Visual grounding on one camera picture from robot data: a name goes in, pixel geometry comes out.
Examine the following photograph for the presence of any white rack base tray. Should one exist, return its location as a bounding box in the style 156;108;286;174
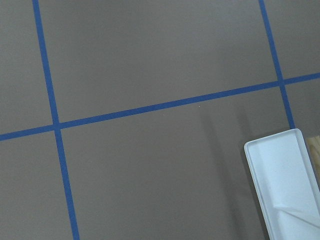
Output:
244;128;320;240

